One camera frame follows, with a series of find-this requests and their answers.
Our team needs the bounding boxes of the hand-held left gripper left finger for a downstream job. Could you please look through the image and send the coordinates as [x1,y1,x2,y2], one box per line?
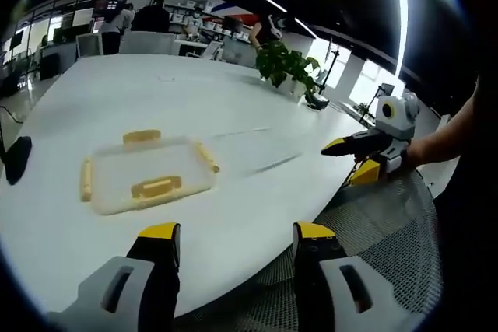
[48,222,182,332]

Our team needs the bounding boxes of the black flat object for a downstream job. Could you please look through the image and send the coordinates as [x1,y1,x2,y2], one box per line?
[0,135,33,187]

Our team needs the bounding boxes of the wall monitor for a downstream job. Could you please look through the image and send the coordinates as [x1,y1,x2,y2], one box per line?
[94,0,128,18]

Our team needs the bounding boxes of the person's dark clothing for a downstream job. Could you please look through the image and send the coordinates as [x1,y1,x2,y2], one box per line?
[430,71,498,312]

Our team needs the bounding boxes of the black stand with white base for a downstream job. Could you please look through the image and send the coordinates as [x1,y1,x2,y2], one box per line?
[306,47,340,111]

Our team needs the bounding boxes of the black tripod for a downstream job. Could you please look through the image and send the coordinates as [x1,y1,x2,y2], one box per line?
[359,82,395,128]

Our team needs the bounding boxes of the grey mesh office chair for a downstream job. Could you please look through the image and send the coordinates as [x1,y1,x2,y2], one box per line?
[182,166,445,332]

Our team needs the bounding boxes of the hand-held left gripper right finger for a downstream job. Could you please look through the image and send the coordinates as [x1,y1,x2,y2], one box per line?
[292,221,425,332]

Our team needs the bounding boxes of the clear lid with yellow clips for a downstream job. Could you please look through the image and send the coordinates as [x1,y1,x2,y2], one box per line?
[79,128,221,216]

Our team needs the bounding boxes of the green potted plant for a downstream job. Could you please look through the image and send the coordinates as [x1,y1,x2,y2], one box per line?
[254,41,322,100]

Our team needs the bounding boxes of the black cable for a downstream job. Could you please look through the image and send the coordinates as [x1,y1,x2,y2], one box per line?
[0,103,25,124]

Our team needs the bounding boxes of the white office chair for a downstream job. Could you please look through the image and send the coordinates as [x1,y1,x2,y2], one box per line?
[118,30,177,55]
[75,32,104,61]
[201,41,223,61]

